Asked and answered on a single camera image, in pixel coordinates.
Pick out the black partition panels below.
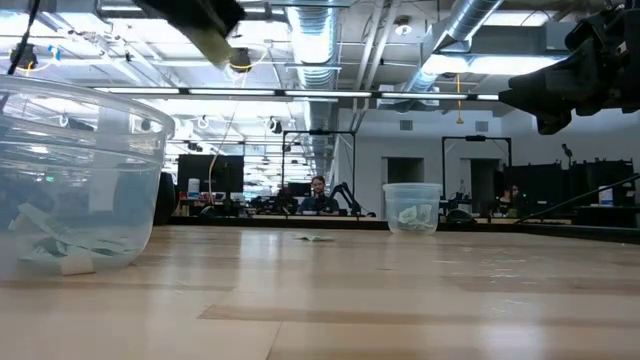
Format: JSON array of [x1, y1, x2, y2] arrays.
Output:
[[501, 158, 637, 211]]

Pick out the black monitor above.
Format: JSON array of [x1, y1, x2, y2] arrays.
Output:
[[176, 153, 246, 209]]

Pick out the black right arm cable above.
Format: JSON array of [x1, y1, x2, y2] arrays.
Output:
[[513, 172, 640, 225]]

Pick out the person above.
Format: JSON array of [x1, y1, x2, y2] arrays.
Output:
[[297, 174, 342, 217], [499, 183, 529, 214]]

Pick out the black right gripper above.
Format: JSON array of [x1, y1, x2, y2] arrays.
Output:
[[498, 4, 640, 136]]

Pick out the long ceiling light strip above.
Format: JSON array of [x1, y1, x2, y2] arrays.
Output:
[[92, 85, 501, 102]]

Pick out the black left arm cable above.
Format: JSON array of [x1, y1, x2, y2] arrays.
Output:
[[6, 0, 42, 76]]

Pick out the silver ventilation duct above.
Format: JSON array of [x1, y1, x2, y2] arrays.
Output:
[[284, 0, 344, 131], [399, 0, 506, 96]]

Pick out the clear plastic cup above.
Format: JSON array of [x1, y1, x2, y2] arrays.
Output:
[[0, 73, 177, 281], [382, 182, 444, 237]]

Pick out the black gantry frame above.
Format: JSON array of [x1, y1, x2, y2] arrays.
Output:
[[281, 128, 358, 217], [440, 133, 513, 201]]

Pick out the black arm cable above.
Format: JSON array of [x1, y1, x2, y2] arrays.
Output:
[[513, 172, 640, 225], [6, 0, 42, 76]]

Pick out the black ceiling camera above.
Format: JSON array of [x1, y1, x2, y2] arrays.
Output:
[[8, 42, 40, 72], [228, 46, 255, 75]]

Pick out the yellow hanging cord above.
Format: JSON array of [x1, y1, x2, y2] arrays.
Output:
[[453, 73, 465, 126]]

